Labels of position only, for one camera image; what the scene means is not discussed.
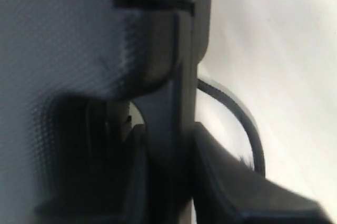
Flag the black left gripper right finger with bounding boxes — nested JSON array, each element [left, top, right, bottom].
[[193, 123, 329, 223]]

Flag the black cord with frayed knot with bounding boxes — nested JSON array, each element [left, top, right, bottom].
[[196, 78, 265, 176]]

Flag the black plastic tool case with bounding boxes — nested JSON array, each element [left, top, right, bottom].
[[1, 0, 211, 223]]

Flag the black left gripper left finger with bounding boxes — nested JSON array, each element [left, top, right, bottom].
[[35, 96, 147, 223]]

